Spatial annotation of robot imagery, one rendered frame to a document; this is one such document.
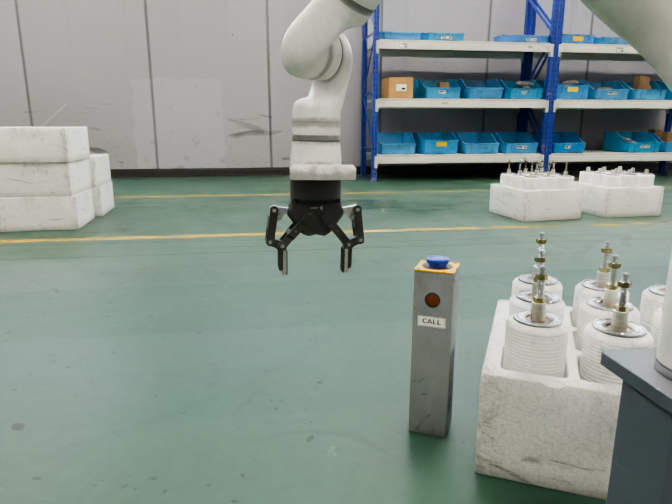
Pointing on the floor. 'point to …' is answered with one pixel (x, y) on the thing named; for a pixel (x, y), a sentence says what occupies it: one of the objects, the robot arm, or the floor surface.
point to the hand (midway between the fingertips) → (314, 268)
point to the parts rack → (555, 50)
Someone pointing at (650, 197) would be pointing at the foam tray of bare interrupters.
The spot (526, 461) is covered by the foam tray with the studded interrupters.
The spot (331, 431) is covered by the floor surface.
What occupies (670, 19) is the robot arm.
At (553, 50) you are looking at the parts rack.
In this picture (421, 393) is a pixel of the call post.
